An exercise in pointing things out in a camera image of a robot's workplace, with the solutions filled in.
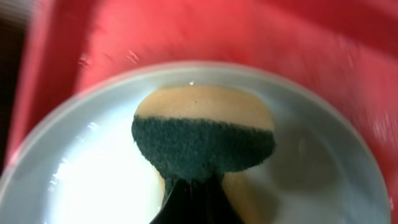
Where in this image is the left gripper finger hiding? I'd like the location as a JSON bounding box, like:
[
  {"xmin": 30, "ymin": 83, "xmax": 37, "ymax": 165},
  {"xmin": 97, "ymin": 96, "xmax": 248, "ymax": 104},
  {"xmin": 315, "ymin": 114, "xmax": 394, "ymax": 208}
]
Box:
[{"xmin": 150, "ymin": 176, "xmax": 243, "ymax": 224}]

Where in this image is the green yellow sponge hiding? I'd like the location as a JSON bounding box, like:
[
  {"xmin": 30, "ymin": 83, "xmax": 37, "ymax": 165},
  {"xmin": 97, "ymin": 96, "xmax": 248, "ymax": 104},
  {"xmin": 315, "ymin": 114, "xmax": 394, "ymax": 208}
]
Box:
[{"xmin": 131, "ymin": 85, "xmax": 275, "ymax": 223}]

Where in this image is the light blue plate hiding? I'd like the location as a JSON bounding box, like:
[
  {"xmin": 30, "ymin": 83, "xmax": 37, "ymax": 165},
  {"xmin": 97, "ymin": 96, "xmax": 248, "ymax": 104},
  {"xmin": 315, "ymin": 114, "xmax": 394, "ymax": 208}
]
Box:
[{"xmin": 1, "ymin": 62, "xmax": 392, "ymax": 224}]

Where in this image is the red plastic tray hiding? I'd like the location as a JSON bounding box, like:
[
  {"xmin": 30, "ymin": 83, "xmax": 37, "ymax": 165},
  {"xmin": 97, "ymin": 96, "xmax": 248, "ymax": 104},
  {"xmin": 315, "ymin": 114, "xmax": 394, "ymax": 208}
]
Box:
[{"xmin": 4, "ymin": 0, "xmax": 397, "ymax": 218}]

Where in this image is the black rectangular metal tray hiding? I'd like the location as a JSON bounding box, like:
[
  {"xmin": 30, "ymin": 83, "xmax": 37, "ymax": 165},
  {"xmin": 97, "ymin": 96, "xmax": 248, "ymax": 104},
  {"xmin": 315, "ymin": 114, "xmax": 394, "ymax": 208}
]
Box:
[{"xmin": 1, "ymin": 0, "xmax": 33, "ymax": 164}]

